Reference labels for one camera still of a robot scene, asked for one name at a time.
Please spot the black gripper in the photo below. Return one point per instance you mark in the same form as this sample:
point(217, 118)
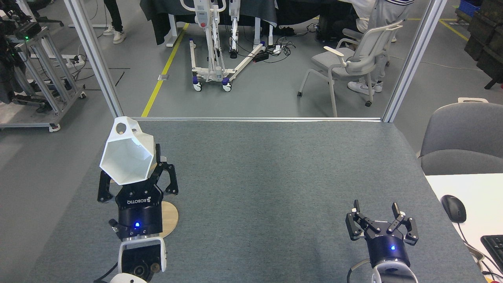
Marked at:
point(387, 247)
point(139, 212)

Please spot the white hexagonal cup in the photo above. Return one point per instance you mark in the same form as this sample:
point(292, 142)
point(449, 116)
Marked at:
point(125, 161)

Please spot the wooden cup storage rack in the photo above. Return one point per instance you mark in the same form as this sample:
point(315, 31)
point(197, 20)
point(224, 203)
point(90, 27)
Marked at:
point(171, 218)

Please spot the black computer mouse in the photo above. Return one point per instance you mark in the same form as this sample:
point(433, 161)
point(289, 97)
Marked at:
point(454, 208)

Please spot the white desk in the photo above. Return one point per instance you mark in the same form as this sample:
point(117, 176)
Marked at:
point(479, 196)

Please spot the metal floor plate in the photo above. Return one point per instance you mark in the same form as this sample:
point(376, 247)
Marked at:
point(163, 77)

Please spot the black keyboard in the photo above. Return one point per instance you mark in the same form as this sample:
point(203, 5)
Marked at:
point(494, 249)

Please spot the dark grey padded chair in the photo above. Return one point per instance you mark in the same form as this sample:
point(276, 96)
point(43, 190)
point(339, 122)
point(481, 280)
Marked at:
point(463, 133)

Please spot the white stand on wheels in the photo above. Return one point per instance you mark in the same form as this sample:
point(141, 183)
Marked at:
point(208, 70)

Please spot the black table cloth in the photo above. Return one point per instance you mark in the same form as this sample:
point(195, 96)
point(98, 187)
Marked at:
point(161, 15)

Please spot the person in black trousers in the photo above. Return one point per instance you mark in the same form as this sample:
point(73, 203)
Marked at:
point(114, 15)

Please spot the pale grey office chair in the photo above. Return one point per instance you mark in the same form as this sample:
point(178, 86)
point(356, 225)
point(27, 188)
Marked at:
point(349, 33)
point(334, 59)

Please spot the black power strip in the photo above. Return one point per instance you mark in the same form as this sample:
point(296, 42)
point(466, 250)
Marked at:
point(260, 56)

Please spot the black box with green light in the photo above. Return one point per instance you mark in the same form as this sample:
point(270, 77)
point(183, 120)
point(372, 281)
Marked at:
point(26, 29)

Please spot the white power strip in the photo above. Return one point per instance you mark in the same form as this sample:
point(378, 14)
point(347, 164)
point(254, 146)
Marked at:
point(277, 49)

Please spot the person in grey trousers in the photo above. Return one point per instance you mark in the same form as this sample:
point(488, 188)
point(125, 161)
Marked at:
point(387, 15)

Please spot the seated person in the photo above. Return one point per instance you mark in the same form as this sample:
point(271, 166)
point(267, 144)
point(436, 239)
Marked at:
point(363, 10)

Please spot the blue box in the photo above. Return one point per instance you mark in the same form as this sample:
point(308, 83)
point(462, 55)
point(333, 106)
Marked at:
point(464, 6)

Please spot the silver frame crossbar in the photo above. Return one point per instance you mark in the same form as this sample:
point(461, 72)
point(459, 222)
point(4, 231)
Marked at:
point(251, 119)

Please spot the silver frame post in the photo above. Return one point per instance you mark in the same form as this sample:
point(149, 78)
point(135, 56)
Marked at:
point(96, 59)
point(412, 63)

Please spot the metal frame cart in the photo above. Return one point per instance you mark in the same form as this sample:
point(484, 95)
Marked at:
point(47, 78)

